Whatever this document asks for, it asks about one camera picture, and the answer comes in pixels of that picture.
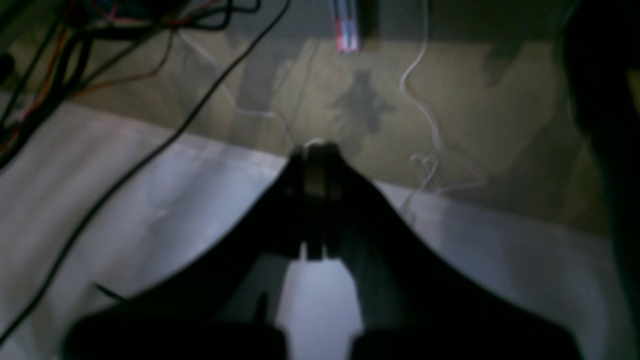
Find right gripper black left finger at image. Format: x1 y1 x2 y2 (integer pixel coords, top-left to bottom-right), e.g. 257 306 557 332
62 146 304 360

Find right gripper right finger at image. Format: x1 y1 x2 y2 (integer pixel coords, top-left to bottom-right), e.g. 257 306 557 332
312 143 583 360

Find red white striped object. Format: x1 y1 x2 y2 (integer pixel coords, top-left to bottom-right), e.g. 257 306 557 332
329 0 362 55

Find long black cable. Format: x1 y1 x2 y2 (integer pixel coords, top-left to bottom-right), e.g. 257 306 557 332
0 0 292 346

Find white thin cable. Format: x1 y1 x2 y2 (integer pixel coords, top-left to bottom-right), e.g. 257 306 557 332
397 0 488 211

